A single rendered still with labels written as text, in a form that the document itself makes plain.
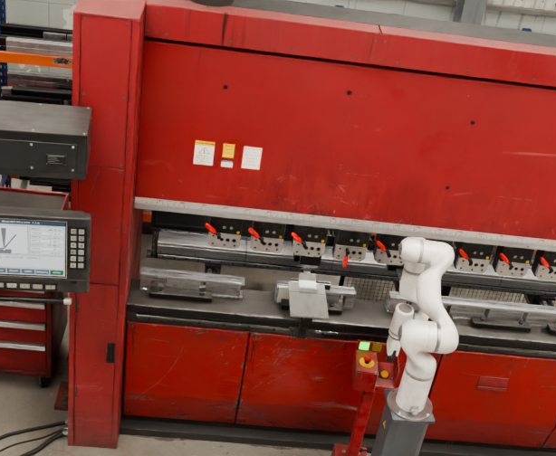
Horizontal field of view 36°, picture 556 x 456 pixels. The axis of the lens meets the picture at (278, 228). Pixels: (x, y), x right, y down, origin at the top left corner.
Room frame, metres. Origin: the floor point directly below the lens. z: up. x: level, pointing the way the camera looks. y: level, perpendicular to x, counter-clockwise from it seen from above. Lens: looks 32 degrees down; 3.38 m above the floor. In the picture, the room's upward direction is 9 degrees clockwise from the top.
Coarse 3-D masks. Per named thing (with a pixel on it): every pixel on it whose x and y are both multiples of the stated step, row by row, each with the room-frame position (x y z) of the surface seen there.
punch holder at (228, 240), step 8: (216, 216) 3.33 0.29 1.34; (216, 224) 3.33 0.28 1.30; (224, 224) 3.33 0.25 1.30; (232, 224) 3.33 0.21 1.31; (240, 224) 3.34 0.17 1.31; (216, 232) 3.33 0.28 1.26; (224, 232) 3.33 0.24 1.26; (232, 232) 3.33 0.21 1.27; (240, 232) 3.34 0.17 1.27; (208, 240) 3.32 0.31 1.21; (216, 240) 3.32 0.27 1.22; (224, 240) 3.33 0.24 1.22; (232, 240) 3.33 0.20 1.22; (232, 248) 3.33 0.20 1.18
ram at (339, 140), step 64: (192, 64) 3.31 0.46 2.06; (256, 64) 3.34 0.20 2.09; (320, 64) 3.37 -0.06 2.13; (192, 128) 3.31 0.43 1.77; (256, 128) 3.34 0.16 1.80; (320, 128) 3.37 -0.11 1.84; (384, 128) 3.41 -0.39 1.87; (448, 128) 3.44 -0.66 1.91; (512, 128) 3.47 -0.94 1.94; (192, 192) 3.31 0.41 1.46; (256, 192) 3.35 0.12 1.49; (320, 192) 3.38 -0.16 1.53; (384, 192) 3.41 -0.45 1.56; (448, 192) 3.45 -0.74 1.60; (512, 192) 3.48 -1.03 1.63
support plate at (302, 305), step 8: (288, 288) 3.34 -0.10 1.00; (296, 288) 3.35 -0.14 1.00; (320, 288) 3.38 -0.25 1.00; (296, 296) 3.28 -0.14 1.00; (304, 296) 3.29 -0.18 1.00; (312, 296) 3.31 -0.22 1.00; (320, 296) 3.32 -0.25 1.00; (296, 304) 3.22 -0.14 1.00; (304, 304) 3.23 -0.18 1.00; (312, 304) 3.24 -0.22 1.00; (320, 304) 3.25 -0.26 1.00; (296, 312) 3.16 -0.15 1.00; (304, 312) 3.17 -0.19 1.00; (312, 312) 3.18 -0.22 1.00; (320, 312) 3.19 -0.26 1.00
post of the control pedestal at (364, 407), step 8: (368, 392) 3.14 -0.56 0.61; (360, 400) 3.16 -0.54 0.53; (368, 400) 3.14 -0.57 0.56; (360, 408) 3.14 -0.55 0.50; (368, 408) 3.14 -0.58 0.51; (360, 416) 3.14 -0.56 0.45; (368, 416) 3.14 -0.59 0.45; (360, 424) 3.14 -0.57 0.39; (352, 432) 3.16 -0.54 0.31; (360, 432) 3.14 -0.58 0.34; (352, 440) 3.14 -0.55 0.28; (360, 440) 3.14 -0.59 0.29; (352, 448) 3.14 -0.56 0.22
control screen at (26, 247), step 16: (0, 224) 2.67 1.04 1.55; (16, 224) 2.68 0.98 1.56; (32, 224) 2.69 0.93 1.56; (48, 224) 2.70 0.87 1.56; (64, 224) 2.72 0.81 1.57; (0, 240) 2.67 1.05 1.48; (16, 240) 2.68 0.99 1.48; (32, 240) 2.69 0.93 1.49; (48, 240) 2.70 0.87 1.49; (64, 240) 2.72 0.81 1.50; (0, 256) 2.67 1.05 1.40; (16, 256) 2.68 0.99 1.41; (32, 256) 2.69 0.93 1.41; (48, 256) 2.70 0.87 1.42; (64, 256) 2.72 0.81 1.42; (0, 272) 2.67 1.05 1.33; (16, 272) 2.68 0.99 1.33; (32, 272) 2.69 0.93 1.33; (48, 272) 2.70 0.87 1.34; (64, 272) 2.72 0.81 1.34
